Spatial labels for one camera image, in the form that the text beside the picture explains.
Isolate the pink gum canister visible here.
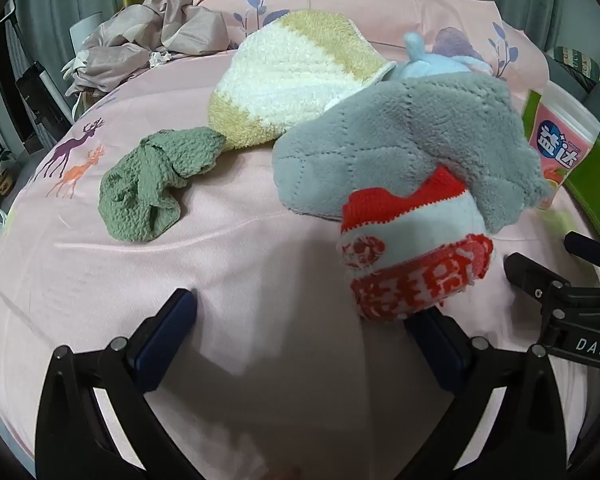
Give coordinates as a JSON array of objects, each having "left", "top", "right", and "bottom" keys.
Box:
[{"left": 530, "top": 81, "right": 600, "bottom": 209}]

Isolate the pink printed bed sheet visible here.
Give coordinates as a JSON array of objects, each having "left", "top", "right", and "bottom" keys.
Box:
[{"left": 0, "top": 0, "right": 600, "bottom": 480}]

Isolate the red and white sock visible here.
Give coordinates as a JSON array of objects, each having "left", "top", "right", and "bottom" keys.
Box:
[{"left": 337, "top": 166, "right": 494, "bottom": 322}]

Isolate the crumpled beige fabric pile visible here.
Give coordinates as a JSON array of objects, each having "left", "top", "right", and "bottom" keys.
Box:
[{"left": 61, "top": 0, "right": 230, "bottom": 96}]

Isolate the light blue plush toy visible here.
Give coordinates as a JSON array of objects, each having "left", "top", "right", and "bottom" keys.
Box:
[{"left": 384, "top": 32, "right": 493, "bottom": 80}]

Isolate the green knitted scrunchie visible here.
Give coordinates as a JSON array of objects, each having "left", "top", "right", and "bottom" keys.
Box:
[{"left": 98, "top": 127, "right": 225, "bottom": 243}]

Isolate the grey fleece cloth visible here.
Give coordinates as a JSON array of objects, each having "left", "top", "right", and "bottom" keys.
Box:
[{"left": 272, "top": 73, "right": 550, "bottom": 233}]

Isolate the black floor appliance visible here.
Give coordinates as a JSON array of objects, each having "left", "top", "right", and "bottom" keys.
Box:
[{"left": 0, "top": 0, "right": 73, "bottom": 154}]

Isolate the green cardboard box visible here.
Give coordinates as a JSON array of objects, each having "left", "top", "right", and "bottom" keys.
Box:
[{"left": 522, "top": 91, "right": 600, "bottom": 236}]

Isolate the striped pillow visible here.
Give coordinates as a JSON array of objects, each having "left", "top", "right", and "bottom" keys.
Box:
[{"left": 546, "top": 47, "right": 600, "bottom": 91}]

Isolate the cream and yellow fuzzy cloth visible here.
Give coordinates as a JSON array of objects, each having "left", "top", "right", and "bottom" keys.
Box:
[{"left": 208, "top": 9, "right": 396, "bottom": 151}]

